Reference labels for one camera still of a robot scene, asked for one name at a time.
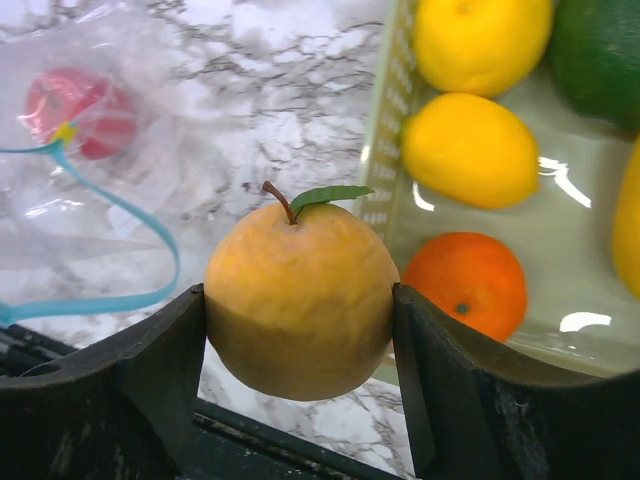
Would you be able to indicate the yellow lemon lower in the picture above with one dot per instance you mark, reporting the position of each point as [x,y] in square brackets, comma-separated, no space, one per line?
[471,150]

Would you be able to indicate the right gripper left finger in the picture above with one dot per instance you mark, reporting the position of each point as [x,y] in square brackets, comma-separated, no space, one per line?
[120,408]

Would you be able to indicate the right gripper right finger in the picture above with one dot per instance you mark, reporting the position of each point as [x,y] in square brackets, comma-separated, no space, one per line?
[478,409]

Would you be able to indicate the yellow orange mango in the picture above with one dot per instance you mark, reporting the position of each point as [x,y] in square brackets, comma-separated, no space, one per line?
[625,243]

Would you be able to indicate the yellow lemon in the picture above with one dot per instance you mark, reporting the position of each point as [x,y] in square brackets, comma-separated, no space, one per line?
[471,150]
[480,47]

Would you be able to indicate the red apple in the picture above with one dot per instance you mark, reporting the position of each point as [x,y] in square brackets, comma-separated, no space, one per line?
[103,113]

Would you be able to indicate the yellow lemon upper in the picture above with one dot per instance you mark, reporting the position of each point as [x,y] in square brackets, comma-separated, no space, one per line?
[480,47]

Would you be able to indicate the clear zip top bag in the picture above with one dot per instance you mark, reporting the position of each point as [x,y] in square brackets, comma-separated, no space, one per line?
[90,237]

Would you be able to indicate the green avocado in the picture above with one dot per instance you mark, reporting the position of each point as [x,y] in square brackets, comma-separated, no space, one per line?
[594,59]

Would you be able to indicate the orange tangerine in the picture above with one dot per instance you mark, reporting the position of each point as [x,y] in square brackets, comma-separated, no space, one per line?
[475,279]

